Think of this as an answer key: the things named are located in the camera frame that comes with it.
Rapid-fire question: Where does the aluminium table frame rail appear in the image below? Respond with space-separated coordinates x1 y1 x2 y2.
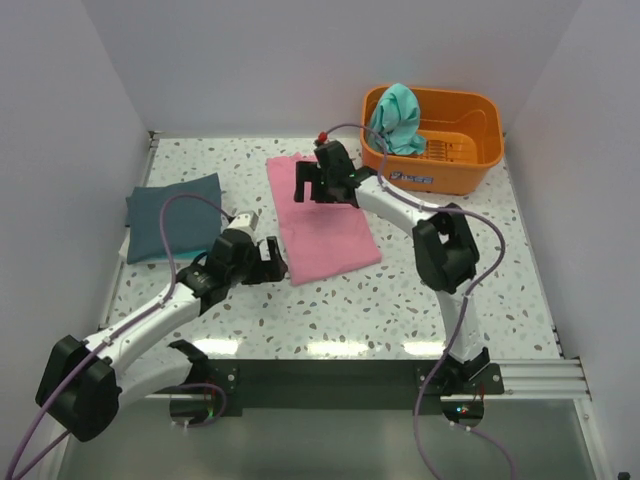
32 131 159 479

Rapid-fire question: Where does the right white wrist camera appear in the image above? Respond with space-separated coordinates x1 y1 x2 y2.
314 131 329 147

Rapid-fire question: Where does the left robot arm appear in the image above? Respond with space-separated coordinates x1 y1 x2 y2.
35 228 288 442

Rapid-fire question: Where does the pink t-shirt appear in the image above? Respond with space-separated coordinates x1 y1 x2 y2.
266 154 382 286

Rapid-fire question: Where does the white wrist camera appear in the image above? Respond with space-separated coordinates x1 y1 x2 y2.
226 211 259 240
314 131 329 147

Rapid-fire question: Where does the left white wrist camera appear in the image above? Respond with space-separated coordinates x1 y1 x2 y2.
226 211 259 240

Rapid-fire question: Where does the folded light blue t-shirt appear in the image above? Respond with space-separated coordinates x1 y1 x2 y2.
172 249 207 263

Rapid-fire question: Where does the folded dark blue t-shirt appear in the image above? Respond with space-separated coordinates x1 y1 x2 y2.
125 173 222 264

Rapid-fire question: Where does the orange plastic basket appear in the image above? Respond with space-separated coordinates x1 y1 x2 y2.
383 87 504 195

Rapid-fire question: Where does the teal t-shirt in basket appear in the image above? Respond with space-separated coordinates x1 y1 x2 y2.
366 83 427 156

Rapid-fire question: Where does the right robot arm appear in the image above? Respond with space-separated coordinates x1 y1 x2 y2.
294 141 490 393

